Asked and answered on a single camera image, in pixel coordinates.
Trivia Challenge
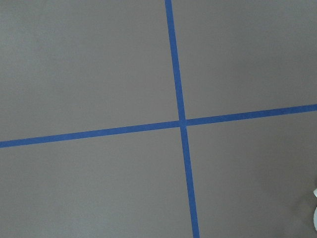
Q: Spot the white cup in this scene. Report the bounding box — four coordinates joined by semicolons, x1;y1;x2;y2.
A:
313;188;317;231

